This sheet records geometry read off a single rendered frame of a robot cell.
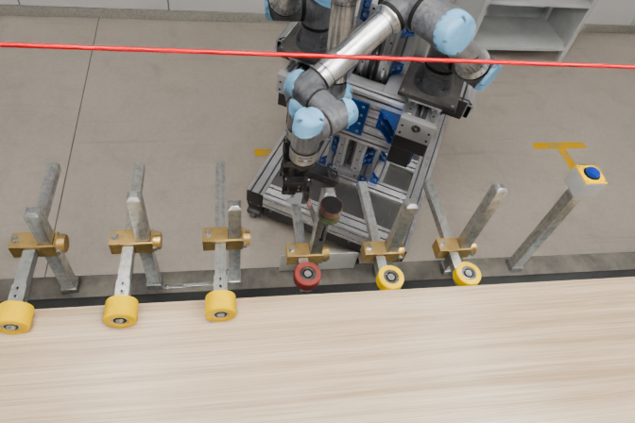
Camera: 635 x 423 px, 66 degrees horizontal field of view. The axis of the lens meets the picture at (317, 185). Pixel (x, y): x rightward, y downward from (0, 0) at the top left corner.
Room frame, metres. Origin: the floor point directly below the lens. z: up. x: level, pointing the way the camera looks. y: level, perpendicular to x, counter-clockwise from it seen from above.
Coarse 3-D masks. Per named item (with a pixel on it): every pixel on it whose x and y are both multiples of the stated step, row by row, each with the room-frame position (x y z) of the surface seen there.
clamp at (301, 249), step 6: (288, 246) 0.83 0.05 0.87; (300, 246) 0.84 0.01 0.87; (306, 246) 0.85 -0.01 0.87; (324, 246) 0.86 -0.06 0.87; (288, 252) 0.81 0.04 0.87; (294, 252) 0.82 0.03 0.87; (300, 252) 0.82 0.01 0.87; (306, 252) 0.83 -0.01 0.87; (324, 252) 0.84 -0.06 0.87; (288, 258) 0.80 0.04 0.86; (294, 258) 0.81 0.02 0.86; (312, 258) 0.82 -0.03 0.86; (318, 258) 0.83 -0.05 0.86; (324, 258) 0.83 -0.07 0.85
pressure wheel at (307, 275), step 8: (304, 264) 0.76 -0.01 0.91; (312, 264) 0.77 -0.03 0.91; (296, 272) 0.73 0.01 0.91; (304, 272) 0.74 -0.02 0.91; (312, 272) 0.74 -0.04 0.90; (320, 272) 0.75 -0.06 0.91; (296, 280) 0.71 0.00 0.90; (304, 280) 0.71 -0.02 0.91; (312, 280) 0.71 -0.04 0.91; (304, 288) 0.70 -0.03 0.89; (312, 288) 0.70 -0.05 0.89
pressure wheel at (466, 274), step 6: (462, 264) 0.88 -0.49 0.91; (468, 264) 0.88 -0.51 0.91; (456, 270) 0.85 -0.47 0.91; (462, 270) 0.86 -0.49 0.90; (468, 270) 0.86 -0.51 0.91; (474, 270) 0.87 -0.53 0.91; (456, 276) 0.84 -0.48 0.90; (462, 276) 0.84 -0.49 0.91; (468, 276) 0.84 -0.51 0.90; (474, 276) 0.85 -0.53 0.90; (480, 276) 0.85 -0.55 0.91; (456, 282) 0.83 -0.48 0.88; (462, 282) 0.82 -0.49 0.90; (468, 282) 0.82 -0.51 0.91; (474, 282) 0.82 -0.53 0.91
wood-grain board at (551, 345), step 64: (64, 320) 0.46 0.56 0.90; (192, 320) 0.53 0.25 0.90; (256, 320) 0.56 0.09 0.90; (320, 320) 0.60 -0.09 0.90; (384, 320) 0.64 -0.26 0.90; (448, 320) 0.68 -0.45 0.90; (512, 320) 0.73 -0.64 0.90; (576, 320) 0.77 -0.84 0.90; (0, 384) 0.28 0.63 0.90; (64, 384) 0.31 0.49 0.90; (128, 384) 0.34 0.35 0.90; (192, 384) 0.37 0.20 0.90; (256, 384) 0.40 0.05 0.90; (320, 384) 0.43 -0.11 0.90; (384, 384) 0.46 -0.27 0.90; (448, 384) 0.50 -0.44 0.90; (512, 384) 0.54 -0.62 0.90; (576, 384) 0.57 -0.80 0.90
